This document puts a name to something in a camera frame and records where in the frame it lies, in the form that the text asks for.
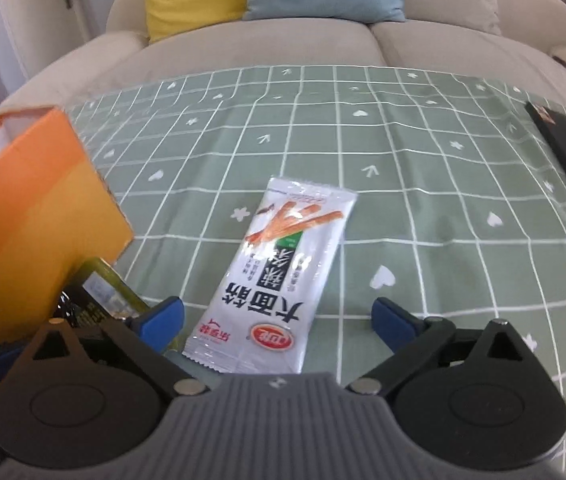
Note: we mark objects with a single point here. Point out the orange cardboard box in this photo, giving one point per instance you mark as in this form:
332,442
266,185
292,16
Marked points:
28,210

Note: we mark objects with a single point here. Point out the green checked tablecloth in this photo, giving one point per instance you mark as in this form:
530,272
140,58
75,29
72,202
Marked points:
413,210

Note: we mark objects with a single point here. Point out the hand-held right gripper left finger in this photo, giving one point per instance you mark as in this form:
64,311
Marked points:
163,322

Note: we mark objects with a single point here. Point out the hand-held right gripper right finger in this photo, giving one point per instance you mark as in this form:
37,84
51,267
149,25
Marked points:
390,322

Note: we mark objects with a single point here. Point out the white door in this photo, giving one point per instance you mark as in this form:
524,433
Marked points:
23,10

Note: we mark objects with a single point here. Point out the olive green pickle packet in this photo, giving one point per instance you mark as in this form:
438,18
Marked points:
108,285

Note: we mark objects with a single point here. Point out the beige sofa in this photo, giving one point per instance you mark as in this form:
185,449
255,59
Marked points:
263,50

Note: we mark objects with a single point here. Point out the white noodle stick snack packet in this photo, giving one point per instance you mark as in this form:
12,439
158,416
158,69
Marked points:
273,280

